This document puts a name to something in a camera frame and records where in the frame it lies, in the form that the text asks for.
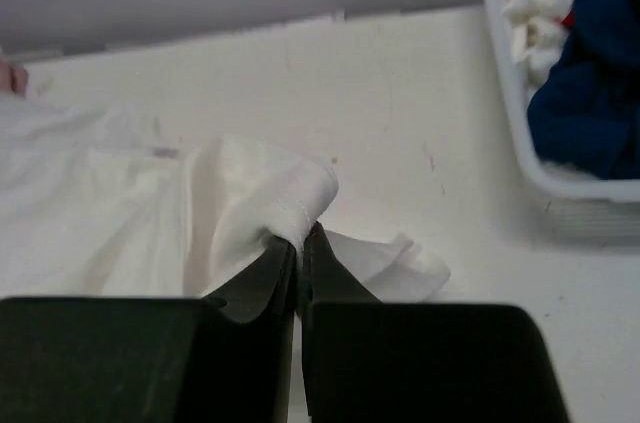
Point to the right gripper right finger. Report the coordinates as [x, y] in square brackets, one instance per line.
[364, 360]

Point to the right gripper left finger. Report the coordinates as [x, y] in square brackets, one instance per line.
[224, 357]

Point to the white cartoon-print t-shirt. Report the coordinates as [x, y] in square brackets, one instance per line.
[95, 202]

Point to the blue t-shirt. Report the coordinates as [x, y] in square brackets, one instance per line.
[586, 114]

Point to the white plastic basket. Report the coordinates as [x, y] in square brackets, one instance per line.
[569, 204]

